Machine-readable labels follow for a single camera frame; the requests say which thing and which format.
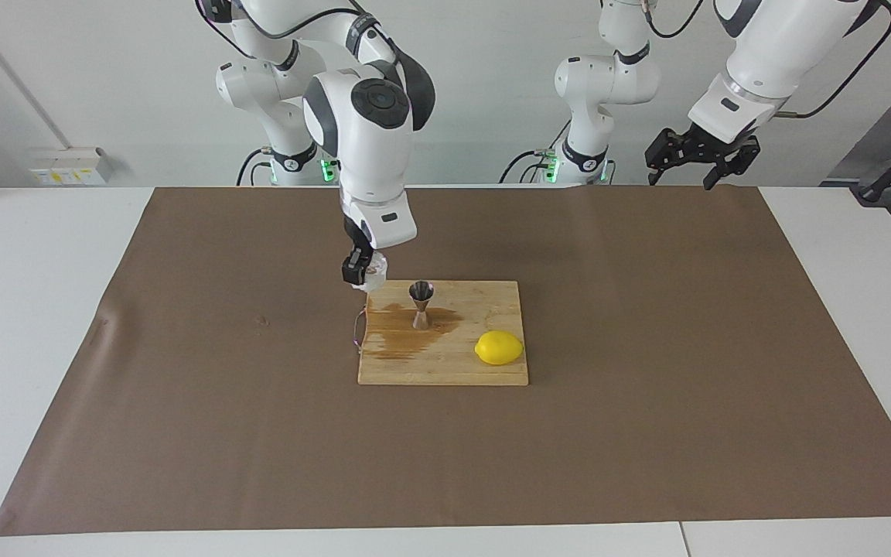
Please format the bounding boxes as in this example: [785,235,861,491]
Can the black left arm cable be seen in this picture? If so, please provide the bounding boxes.
[643,0,891,121]

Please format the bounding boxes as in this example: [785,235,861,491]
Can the yellow lemon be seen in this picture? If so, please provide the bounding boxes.
[474,330,525,367]

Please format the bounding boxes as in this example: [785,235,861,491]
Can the steel double jigger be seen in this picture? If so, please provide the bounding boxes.
[408,280,436,331]

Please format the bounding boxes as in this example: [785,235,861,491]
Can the black right base cables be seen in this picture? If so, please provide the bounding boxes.
[235,147,272,186]

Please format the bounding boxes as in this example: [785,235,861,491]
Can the black base cables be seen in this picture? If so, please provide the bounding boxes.
[500,120,570,185]
[235,147,272,186]

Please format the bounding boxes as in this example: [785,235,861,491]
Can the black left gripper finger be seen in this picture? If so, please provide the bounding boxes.
[644,128,686,186]
[702,138,762,192]

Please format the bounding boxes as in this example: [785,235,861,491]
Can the white wall socket box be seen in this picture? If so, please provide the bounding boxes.
[30,147,114,186]

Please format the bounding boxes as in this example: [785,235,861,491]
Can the wooden cutting board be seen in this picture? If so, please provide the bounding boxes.
[353,280,530,387]

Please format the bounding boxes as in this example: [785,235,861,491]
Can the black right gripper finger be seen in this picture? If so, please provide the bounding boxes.
[340,246,370,290]

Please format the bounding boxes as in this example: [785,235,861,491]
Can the black left base cables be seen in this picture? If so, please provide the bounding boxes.
[500,120,570,185]

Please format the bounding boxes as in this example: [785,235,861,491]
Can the brown paper table mat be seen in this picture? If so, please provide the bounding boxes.
[0,186,891,536]

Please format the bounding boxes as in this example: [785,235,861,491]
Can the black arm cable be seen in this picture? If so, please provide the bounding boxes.
[198,0,361,39]
[643,0,891,121]

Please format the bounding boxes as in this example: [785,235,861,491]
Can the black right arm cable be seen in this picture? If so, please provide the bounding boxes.
[198,0,361,39]

